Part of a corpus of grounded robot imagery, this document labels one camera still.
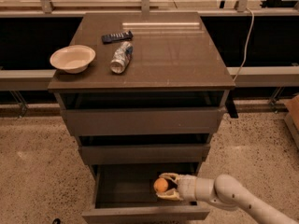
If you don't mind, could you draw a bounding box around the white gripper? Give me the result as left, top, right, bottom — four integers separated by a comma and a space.
156, 173, 197, 202

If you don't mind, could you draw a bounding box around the orange fruit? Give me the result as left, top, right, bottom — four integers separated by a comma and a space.
153, 177, 169, 192

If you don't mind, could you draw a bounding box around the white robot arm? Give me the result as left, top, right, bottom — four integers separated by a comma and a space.
153, 173, 298, 224

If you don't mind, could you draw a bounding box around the open bottom drawer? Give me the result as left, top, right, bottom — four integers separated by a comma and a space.
82, 163, 209, 224

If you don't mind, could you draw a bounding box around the middle drawer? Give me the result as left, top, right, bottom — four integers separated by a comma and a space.
78, 144, 210, 165

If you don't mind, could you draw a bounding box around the dark brown drawer cabinet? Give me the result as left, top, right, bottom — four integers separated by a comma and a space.
47, 11, 236, 224

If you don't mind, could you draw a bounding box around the top drawer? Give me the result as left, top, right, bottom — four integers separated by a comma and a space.
62, 108, 225, 136

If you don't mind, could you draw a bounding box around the cardboard box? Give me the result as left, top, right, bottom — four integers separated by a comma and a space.
284, 95, 299, 148

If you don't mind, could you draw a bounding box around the crushed silver can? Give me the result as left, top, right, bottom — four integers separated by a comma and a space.
110, 41, 133, 74

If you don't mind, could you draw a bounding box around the dark blue snack bar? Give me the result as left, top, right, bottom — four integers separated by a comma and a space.
101, 31, 133, 44

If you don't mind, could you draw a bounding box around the white bowl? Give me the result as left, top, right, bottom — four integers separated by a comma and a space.
50, 45, 95, 74

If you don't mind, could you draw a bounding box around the metal window railing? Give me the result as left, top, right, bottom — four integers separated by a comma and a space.
0, 0, 299, 17

